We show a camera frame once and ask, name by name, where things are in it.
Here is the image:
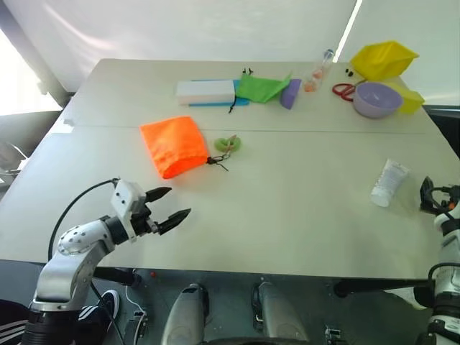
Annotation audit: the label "green fuzzy hair tie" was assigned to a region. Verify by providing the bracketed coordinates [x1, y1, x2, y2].
[213, 133, 244, 154]

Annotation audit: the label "orange drawstring bag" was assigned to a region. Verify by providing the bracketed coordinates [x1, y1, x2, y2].
[139, 115, 211, 180]

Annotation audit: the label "black table support bar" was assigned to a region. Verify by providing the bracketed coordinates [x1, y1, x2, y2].
[91, 267, 143, 288]
[333, 277, 434, 298]

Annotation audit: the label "yellow plastic bin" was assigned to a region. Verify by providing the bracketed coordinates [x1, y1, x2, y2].
[349, 40, 420, 82]

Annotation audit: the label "white rectangular box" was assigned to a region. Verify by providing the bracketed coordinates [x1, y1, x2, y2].
[175, 79, 236, 106]

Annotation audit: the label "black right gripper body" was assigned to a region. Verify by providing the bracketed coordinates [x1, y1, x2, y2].
[435, 185, 460, 217]

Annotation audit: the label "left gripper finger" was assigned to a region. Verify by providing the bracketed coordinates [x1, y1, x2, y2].
[144, 186, 173, 205]
[157, 208, 193, 236]

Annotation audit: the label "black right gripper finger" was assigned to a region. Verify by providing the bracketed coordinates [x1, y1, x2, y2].
[419, 175, 437, 213]

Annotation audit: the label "purple sponge block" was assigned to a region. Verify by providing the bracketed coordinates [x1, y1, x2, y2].
[280, 78, 303, 110]

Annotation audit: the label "purple bowl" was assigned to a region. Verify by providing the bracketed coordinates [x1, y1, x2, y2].
[352, 81, 405, 119]

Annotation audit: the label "green cloth bag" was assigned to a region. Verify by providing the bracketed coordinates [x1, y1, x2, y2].
[228, 65, 293, 114]

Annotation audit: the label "blue flat board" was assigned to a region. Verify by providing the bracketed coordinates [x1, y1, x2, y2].
[187, 78, 250, 108]

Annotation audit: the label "grey rounded robot leg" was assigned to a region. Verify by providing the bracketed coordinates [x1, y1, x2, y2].
[252, 281, 311, 345]
[160, 282, 210, 345]

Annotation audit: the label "black and white sneaker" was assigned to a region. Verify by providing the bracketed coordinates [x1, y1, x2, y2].
[76, 289, 121, 345]

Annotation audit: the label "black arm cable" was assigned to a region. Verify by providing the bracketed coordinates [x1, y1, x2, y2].
[430, 184, 456, 219]
[47, 178, 120, 262]

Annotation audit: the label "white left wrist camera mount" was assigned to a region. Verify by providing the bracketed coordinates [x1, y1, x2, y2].
[109, 179, 148, 243]

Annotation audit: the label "clear bottle with orange contents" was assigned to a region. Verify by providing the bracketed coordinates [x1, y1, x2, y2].
[303, 47, 336, 93]

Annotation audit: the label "black striped trousers leg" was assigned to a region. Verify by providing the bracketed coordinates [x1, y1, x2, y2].
[0, 298, 30, 345]

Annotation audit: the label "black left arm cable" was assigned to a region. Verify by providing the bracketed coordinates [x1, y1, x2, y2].
[47, 178, 120, 262]

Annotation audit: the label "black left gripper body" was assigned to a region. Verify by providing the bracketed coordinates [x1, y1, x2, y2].
[131, 199, 161, 239]

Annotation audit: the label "red scissors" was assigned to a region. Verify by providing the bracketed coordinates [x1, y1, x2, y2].
[331, 82, 361, 103]

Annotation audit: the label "white squeeze tube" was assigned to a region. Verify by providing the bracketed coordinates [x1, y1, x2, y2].
[370, 158, 411, 208]

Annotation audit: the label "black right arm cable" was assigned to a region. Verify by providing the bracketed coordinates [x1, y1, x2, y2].
[430, 184, 456, 219]

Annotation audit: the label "white floor cable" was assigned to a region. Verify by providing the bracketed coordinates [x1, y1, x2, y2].
[124, 285, 149, 345]

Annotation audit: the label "yellow block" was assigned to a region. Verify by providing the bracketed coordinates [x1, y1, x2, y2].
[379, 79, 426, 115]

